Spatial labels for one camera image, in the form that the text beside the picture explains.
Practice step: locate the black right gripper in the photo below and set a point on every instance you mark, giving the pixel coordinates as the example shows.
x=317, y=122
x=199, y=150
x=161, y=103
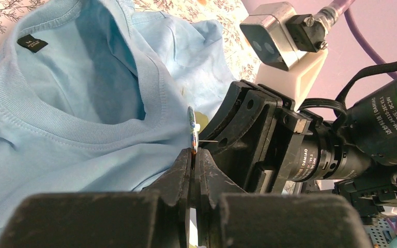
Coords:
x=256, y=139

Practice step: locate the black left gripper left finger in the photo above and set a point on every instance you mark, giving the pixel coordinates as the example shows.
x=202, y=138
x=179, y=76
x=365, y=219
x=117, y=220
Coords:
x=170, y=218

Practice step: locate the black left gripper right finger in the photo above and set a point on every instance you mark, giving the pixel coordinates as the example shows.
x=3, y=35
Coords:
x=209, y=184

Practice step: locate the round white-backed brooch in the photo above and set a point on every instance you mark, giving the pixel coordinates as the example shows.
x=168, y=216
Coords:
x=194, y=128

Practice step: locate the light blue printed t-shirt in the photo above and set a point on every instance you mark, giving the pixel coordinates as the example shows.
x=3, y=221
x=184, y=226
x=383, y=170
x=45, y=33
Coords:
x=94, y=97

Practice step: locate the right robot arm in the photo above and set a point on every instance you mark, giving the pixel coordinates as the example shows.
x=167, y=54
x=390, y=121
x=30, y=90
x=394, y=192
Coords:
x=357, y=148

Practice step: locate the floral patterned table mat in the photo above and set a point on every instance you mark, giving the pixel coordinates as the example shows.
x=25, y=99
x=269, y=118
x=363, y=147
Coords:
x=239, y=55

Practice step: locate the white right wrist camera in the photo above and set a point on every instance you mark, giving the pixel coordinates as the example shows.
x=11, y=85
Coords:
x=284, y=68

